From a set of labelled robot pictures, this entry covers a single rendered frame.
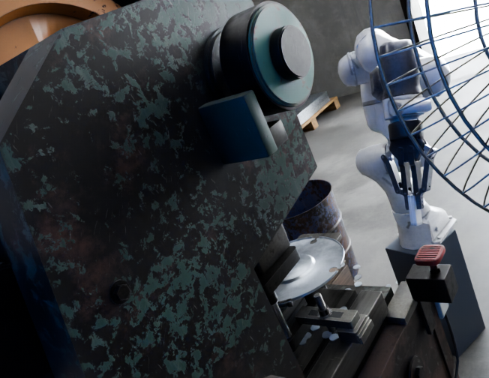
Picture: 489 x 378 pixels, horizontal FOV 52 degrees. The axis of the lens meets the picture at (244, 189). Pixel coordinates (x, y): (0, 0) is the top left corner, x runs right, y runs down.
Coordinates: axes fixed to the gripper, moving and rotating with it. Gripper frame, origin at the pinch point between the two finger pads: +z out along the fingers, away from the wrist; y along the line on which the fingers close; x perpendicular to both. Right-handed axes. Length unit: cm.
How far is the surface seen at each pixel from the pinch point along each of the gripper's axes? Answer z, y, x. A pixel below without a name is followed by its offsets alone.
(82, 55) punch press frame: -31, 12, 72
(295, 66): -29, -1, 41
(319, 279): 14.7, 21.7, 10.0
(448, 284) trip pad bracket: 18.5, -3.2, -6.3
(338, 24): -173, 246, -395
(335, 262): 11.9, 20.6, 3.8
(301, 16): -192, 287, -385
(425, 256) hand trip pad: 11.3, 0.0, -2.5
